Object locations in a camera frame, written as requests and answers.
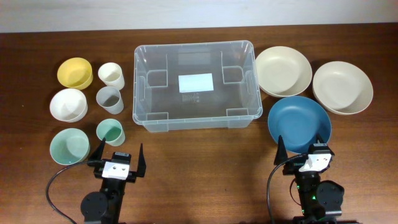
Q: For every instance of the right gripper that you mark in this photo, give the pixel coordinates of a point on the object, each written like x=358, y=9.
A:
x=293, y=165

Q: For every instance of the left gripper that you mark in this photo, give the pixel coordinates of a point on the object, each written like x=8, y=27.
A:
x=140, y=170

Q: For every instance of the blue plate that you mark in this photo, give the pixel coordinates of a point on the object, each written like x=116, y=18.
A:
x=298, y=119

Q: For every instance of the white label in container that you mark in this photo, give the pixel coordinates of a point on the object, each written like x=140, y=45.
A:
x=195, y=83

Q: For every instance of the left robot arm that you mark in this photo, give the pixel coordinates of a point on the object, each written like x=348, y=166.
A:
x=104, y=206

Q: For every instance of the cream plastic cup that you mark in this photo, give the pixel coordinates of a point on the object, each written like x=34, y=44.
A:
x=111, y=74

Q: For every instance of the clear plastic storage container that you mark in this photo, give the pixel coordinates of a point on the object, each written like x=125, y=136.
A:
x=158, y=105

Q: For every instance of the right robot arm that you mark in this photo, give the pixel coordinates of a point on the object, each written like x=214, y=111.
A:
x=320, y=201

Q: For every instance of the mint green plastic bowl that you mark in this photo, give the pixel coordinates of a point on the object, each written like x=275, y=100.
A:
x=69, y=146

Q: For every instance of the mint green plastic cup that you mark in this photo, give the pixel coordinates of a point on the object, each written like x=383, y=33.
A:
x=112, y=131

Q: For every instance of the white plastic bowl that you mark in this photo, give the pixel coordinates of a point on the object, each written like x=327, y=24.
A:
x=69, y=105

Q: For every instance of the beige plate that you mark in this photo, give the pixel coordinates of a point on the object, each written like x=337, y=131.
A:
x=283, y=71
x=342, y=88

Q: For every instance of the grey translucent plastic cup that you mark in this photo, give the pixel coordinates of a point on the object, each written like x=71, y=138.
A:
x=110, y=99

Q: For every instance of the yellow plastic bowl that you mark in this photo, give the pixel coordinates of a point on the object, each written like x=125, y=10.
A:
x=75, y=73

